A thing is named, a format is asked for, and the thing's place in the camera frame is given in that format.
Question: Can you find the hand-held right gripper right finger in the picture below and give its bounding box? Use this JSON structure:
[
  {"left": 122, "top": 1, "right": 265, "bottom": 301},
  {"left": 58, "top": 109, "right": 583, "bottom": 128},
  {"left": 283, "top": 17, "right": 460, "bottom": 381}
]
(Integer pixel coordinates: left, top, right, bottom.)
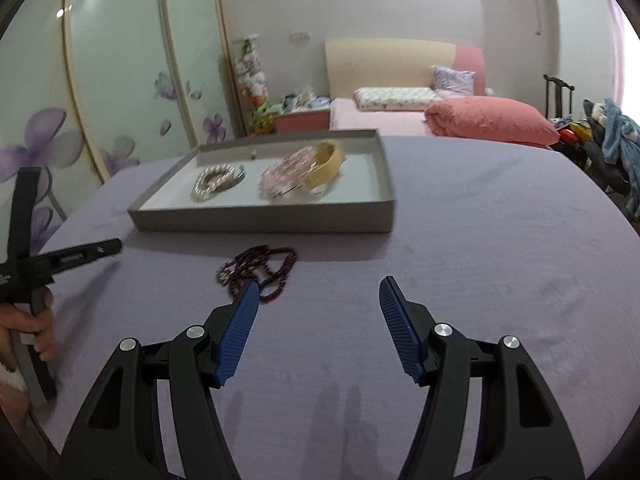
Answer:
[{"left": 378, "top": 275, "right": 586, "bottom": 480}]

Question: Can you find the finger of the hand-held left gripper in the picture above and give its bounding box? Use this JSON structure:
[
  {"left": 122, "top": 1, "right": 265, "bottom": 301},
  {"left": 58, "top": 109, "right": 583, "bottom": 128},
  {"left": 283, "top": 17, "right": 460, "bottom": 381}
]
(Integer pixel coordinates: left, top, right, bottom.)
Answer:
[
  {"left": 9, "top": 167, "right": 43, "bottom": 266},
  {"left": 22, "top": 239, "right": 123, "bottom": 281}
]

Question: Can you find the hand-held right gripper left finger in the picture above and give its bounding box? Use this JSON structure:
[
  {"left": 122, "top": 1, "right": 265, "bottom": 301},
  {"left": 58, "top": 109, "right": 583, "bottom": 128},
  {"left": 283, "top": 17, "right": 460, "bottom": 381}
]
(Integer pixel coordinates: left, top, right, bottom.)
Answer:
[{"left": 56, "top": 280, "right": 262, "bottom": 480}]

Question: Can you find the dark red bead necklace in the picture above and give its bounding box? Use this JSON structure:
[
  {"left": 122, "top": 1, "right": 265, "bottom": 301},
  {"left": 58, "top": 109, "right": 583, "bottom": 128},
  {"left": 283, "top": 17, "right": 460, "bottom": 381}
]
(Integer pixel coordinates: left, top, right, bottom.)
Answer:
[{"left": 216, "top": 246, "right": 299, "bottom": 306}]

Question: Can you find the grey jewelry tray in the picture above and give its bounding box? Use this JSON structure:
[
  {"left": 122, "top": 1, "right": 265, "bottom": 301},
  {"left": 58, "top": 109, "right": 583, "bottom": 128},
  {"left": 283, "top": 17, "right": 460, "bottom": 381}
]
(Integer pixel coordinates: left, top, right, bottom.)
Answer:
[{"left": 127, "top": 129, "right": 396, "bottom": 234}]

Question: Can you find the white pearl bracelet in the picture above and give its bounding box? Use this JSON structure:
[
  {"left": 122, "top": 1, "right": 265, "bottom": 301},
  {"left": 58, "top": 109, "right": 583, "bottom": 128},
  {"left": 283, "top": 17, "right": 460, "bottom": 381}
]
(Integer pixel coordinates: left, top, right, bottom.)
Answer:
[{"left": 190, "top": 165, "right": 241, "bottom": 204}]

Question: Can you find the pink bead bracelet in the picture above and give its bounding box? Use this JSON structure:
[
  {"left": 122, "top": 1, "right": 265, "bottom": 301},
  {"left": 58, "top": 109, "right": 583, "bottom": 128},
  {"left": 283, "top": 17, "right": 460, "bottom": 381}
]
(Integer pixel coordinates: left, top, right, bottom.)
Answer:
[{"left": 259, "top": 146, "right": 321, "bottom": 203}]

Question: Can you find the person's left forearm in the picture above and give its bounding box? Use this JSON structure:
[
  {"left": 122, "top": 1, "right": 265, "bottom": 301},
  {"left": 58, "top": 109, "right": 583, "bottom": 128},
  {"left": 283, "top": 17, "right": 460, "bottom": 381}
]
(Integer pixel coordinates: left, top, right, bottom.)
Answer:
[{"left": 0, "top": 357, "right": 28, "bottom": 413}]

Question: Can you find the person's left hand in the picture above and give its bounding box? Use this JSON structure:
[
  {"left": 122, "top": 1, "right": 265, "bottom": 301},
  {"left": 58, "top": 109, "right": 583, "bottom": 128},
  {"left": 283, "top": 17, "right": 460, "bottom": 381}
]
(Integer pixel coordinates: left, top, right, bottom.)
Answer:
[{"left": 0, "top": 290, "right": 57, "bottom": 371}]

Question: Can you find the purple bed sheet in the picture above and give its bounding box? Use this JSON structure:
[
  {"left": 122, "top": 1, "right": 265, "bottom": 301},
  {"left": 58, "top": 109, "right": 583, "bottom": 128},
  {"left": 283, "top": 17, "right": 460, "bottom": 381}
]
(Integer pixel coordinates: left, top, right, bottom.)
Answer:
[{"left": 35, "top": 132, "right": 640, "bottom": 480}]

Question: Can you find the cream wide bangle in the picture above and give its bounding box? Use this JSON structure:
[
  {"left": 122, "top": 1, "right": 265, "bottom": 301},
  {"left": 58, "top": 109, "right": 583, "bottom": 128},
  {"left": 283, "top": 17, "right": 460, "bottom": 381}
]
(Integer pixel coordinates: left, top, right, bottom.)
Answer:
[{"left": 305, "top": 141, "right": 347, "bottom": 191}]

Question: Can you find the wardrobe with purple flower doors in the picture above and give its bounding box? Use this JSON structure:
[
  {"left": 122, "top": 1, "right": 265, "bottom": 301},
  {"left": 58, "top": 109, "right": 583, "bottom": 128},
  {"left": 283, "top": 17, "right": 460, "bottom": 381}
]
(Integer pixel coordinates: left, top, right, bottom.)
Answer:
[{"left": 0, "top": 0, "right": 248, "bottom": 251}]

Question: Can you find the pink nightstand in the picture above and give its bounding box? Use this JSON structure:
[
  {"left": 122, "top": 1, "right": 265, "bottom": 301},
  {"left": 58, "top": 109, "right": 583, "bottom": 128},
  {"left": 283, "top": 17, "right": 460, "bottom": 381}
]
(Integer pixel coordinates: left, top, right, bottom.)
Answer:
[{"left": 272, "top": 107, "right": 332, "bottom": 134}]

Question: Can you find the pink pillow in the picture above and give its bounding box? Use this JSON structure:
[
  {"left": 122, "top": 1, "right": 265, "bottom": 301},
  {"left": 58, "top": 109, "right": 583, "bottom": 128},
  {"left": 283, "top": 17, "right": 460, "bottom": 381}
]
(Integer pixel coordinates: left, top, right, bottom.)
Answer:
[{"left": 424, "top": 96, "right": 561, "bottom": 148}]

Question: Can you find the white patterned pillow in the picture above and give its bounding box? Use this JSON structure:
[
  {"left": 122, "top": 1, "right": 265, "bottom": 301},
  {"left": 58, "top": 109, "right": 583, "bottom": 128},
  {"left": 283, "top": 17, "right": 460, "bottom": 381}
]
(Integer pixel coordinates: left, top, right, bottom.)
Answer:
[{"left": 353, "top": 86, "right": 437, "bottom": 112}]

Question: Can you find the clutter of small packets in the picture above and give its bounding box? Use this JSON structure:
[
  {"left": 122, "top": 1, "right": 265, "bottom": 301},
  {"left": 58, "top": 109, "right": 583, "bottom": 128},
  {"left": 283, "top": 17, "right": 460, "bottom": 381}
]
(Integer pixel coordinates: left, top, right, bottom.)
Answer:
[{"left": 280, "top": 91, "right": 332, "bottom": 113}]

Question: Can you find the stack of plush toys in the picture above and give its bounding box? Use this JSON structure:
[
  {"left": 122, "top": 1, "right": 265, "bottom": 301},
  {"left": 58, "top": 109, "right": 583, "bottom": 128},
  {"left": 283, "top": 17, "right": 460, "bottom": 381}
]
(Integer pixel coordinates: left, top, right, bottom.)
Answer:
[{"left": 232, "top": 37, "right": 273, "bottom": 136}]

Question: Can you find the purple floral pillow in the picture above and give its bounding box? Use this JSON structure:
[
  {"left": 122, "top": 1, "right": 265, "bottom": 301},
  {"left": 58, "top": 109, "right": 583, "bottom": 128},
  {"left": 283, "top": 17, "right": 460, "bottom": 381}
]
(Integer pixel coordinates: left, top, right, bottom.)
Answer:
[{"left": 431, "top": 65, "right": 476, "bottom": 97}]

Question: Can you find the colourful pile of toys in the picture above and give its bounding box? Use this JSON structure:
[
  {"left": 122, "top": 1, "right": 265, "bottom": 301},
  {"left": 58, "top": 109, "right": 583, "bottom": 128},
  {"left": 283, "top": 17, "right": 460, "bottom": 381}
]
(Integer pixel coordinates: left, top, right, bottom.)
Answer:
[{"left": 552, "top": 117, "right": 601, "bottom": 151}]

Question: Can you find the bed with cream headboard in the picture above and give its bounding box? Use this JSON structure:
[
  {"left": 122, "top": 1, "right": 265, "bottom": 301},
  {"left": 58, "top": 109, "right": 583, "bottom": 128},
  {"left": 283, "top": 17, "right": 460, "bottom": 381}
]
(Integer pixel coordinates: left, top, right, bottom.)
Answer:
[{"left": 324, "top": 38, "right": 501, "bottom": 137}]

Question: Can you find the dark wooden chair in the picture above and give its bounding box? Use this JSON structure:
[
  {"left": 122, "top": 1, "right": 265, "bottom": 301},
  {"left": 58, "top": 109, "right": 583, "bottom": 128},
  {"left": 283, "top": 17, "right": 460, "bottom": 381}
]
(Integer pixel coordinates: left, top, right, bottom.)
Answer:
[{"left": 544, "top": 74, "right": 576, "bottom": 121}]

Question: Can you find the blue garment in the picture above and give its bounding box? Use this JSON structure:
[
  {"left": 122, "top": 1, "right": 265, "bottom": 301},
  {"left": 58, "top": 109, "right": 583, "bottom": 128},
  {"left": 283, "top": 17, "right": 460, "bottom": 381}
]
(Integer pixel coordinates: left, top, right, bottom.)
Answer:
[{"left": 600, "top": 97, "right": 640, "bottom": 211}]

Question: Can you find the dark grey bracelet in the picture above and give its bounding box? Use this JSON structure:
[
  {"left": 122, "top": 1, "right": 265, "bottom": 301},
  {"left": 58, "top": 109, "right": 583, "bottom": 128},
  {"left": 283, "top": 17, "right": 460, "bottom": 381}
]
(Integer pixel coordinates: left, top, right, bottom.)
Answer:
[{"left": 220, "top": 164, "right": 247, "bottom": 191}]

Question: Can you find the white wall duct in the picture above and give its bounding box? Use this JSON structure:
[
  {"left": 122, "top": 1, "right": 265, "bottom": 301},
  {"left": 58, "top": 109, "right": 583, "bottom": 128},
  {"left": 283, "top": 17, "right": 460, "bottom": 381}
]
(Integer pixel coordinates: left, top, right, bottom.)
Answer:
[{"left": 530, "top": 0, "right": 556, "bottom": 36}]

